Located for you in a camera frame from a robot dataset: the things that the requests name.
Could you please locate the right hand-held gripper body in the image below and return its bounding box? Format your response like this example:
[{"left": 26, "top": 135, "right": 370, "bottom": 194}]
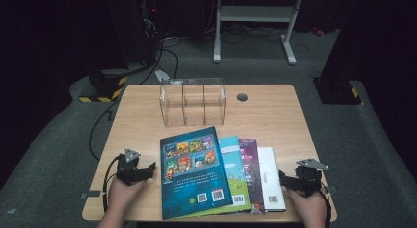
[{"left": 294, "top": 158, "right": 329, "bottom": 197}]

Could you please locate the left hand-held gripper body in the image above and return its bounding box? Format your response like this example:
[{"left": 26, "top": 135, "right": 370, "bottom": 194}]
[{"left": 116, "top": 148, "right": 151, "bottom": 186}]

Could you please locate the white book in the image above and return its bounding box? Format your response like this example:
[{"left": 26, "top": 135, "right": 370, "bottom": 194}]
[{"left": 256, "top": 146, "right": 287, "bottom": 213}]

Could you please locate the purple magazine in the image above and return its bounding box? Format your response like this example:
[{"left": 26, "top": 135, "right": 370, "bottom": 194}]
[{"left": 238, "top": 138, "right": 266, "bottom": 215}]

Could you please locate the dark blue picture book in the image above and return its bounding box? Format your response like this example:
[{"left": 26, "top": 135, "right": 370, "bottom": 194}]
[{"left": 159, "top": 125, "right": 233, "bottom": 221}]

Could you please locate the light blue green picture book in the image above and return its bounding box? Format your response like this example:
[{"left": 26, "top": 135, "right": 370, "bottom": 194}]
[{"left": 173, "top": 135, "right": 252, "bottom": 220}]

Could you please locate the clear acrylic book rack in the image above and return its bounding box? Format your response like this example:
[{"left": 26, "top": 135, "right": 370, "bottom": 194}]
[{"left": 159, "top": 78, "right": 227, "bottom": 128}]

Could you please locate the person's left hand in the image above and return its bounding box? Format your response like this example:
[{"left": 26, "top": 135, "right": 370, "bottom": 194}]
[{"left": 106, "top": 170, "right": 158, "bottom": 219}]

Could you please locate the person's right hand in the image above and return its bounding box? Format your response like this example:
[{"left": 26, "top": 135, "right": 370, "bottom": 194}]
[{"left": 286, "top": 188, "right": 328, "bottom": 228}]

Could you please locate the black yellow striped base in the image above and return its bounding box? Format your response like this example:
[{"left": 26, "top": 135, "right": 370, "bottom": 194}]
[
  {"left": 78, "top": 69, "right": 128, "bottom": 104},
  {"left": 312, "top": 78, "right": 364, "bottom": 106}
]

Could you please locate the small white floor object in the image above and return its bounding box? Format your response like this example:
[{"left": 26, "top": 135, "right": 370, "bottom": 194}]
[{"left": 154, "top": 69, "right": 171, "bottom": 83}]

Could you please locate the dark equipment tower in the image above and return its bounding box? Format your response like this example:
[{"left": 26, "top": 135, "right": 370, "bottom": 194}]
[{"left": 106, "top": 0, "right": 165, "bottom": 66}]

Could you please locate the white metal stand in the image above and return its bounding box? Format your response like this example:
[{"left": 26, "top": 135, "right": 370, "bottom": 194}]
[{"left": 213, "top": 0, "right": 304, "bottom": 66}]

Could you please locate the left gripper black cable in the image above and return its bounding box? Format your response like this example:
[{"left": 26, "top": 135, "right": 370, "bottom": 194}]
[{"left": 102, "top": 155, "right": 121, "bottom": 214}]

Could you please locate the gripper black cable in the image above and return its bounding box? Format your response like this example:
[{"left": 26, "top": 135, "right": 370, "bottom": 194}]
[
  {"left": 316, "top": 180, "right": 332, "bottom": 228},
  {"left": 102, "top": 155, "right": 121, "bottom": 214}
]

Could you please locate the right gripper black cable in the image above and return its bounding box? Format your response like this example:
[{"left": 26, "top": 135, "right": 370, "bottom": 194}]
[{"left": 316, "top": 180, "right": 332, "bottom": 228}]

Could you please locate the thin black floor cable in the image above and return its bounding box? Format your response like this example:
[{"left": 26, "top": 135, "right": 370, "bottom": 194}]
[{"left": 89, "top": 99, "right": 122, "bottom": 162}]

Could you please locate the thick black floor cable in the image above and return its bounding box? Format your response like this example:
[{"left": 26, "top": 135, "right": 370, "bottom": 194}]
[{"left": 139, "top": 34, "right": 181, "bottom": 86}]

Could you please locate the bundle of dark cables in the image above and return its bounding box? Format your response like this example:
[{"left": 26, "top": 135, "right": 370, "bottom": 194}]
[{"left": 205, "top": 23, "right": 286, "bottom": 45}]

